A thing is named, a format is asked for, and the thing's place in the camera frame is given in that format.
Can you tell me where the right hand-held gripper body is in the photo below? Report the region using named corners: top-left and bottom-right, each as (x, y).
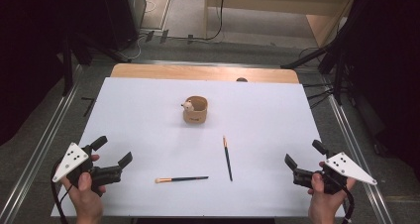
top-left (292, 152), bottom-right (378, 195)

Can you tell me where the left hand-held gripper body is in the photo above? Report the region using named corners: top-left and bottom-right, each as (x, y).
top-left (52, 142), bottom-right (123, 197)

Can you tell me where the thick black makeup brush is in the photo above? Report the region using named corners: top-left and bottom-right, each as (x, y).
top-left (155, 175), bottom-right (210, 184)

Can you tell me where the thin black makeup brush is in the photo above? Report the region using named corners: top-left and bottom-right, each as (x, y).
top-left (222, 135), bottom-right (234, 182)

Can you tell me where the wooden cup with animal figure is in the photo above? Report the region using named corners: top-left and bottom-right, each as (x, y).
top-left (180, 95), bottom-right (209, 125)

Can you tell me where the person's right hand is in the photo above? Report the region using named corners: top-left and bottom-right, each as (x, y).
top-left (307, 161), bottom-right (358, 218)

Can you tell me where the person's left hand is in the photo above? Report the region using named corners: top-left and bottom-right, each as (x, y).
top-left (58, 154), bottom-right (107, 218)

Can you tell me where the white table cover sheet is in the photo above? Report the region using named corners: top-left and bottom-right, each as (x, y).
top-left (51, 77), bottom-right (347, 218)

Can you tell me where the black metal stand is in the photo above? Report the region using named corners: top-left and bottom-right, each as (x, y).
top-left (60, 32), bottom-right (132, 97)
top-left (280, 5), bottom-right (365, 107)

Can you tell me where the wooden table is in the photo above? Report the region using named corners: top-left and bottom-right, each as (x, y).
top-left (109, 62), bottom-right (300, 85)

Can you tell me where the black cabinet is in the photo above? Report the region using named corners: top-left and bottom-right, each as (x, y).
top-left (98, 0), bottom-right (147, 52)

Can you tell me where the light wooden furniture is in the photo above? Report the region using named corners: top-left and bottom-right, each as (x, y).
top-left (203, 0), bottom-right (361, 49)

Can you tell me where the metal floor rail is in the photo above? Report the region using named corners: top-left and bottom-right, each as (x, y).
top-left (321, 76), bottom-right (394, 224)
top-left (0, 64), bottom-right (84, 224)

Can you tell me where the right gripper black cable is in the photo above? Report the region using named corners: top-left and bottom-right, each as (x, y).
top-left (325, 170), bottom-right (356, 224)

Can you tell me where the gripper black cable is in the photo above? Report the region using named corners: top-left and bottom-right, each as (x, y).
top-left (325, 170), bottom-right (356, 224)
top-left (50, 158), bottom-right (73, 224)

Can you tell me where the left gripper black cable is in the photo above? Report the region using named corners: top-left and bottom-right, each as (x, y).
top-left (50, 158), bottom-right (73, 224)

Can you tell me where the bundle of black floor cables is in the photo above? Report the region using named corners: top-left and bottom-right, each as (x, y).
top-left (300, 80), bottom-right (335, 110)

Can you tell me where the white floor cable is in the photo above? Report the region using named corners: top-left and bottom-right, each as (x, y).
top-left (122, 35), bottom-right (148, 61)

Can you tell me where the black floor cable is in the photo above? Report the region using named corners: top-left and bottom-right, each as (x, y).
top-left (171, 0), bottom-right (227, 43)

